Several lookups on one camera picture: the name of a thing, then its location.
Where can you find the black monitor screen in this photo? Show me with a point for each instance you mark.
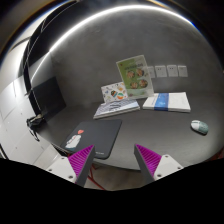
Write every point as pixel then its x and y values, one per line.
pixel 49 98

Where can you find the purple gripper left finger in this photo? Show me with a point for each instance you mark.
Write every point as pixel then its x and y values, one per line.
pixel 74 168

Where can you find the grey patterned book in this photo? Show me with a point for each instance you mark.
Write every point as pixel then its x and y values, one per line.
pixel 115 108

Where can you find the green food menu stand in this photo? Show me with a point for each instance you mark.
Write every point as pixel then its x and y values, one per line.
pixel 136 77

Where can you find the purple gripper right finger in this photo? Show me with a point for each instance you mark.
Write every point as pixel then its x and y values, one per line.
pixel 154 166

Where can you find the white book with blue band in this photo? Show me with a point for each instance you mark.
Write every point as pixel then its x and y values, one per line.
pixel 175 102

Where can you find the white wall socket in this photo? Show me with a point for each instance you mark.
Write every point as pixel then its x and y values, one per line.
pixel 182 71
pixel 161 71
pixel 151 71
pixel 172 70

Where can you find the dark grey mouse pad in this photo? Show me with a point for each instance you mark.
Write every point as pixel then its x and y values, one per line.
pixel 100 133

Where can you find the white green computer mouse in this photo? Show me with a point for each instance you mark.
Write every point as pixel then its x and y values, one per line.
pixel 199 127

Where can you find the white card with colourful drawings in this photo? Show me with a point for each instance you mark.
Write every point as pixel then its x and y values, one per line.
pixel 114 92

